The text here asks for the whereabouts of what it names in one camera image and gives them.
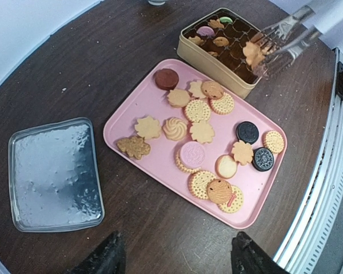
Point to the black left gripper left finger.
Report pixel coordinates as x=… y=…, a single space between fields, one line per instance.
x=108 y=257

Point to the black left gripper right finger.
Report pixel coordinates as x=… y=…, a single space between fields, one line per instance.
x=249 y=258

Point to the silver metal tin lid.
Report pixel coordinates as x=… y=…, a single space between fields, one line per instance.
x=54 y=183

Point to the dark red round cookie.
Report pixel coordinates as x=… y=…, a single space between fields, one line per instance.
x=166 y=79

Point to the leaf shaped tan cookie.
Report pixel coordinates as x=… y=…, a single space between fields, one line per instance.
x=254 y=54

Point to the green round cookie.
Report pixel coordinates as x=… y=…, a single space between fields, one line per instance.
x=226 y=19

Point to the black sandwich cookie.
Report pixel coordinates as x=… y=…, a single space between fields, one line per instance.
x=247 y=132
x=263 y=159

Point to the pink tray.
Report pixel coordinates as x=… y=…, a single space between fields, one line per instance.
x=149 y=100

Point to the pink round cookie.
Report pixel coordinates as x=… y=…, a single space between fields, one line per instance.
x=205 y=31
x=192 y=154

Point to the yellow round cookie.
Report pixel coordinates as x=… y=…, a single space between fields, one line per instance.
x=274 y=142

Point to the swirl butter cookie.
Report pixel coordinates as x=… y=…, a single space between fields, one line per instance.
x=175 y=129

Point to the gold cookie tin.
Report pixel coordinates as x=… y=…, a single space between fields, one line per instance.
x=221 y=57

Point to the pale blue ceramic bowl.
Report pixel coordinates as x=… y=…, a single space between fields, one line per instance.
x=157 y=2

